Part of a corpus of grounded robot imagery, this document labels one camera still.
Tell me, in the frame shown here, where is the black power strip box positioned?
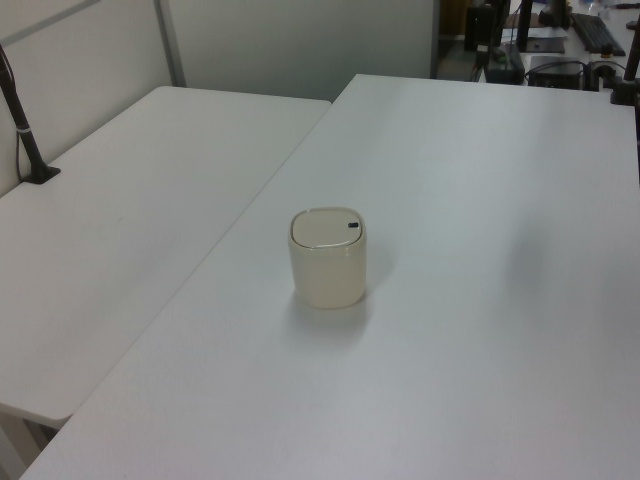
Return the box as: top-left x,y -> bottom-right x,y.
483,43 -> 526,85

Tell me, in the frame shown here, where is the beige plastic trash bin body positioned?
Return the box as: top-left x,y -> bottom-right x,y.
287,205 -> 371,309

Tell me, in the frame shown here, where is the black clamped camera pole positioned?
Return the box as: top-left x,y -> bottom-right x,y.
608,0 -> 640,106

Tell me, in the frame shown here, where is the black pole with base plate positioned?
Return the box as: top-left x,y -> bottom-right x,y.
0,42 -> 62,185

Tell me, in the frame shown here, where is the grey control device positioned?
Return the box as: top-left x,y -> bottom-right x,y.
586,59 -> 619,92

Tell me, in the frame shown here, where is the beige trash bin lid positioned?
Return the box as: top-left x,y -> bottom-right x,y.
291,208 -> 366,250

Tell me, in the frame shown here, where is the black computer keyboard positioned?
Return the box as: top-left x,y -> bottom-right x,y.
569,12 -> 627,57

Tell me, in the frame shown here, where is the black electronics box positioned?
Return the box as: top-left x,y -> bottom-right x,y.
528,54 -> 587,90

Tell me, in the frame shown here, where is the black monitor stand pole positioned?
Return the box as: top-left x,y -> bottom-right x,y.
518,0 -> 534,51

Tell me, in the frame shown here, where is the black computer tower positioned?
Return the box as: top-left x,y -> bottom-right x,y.
464,3 -> 494,54

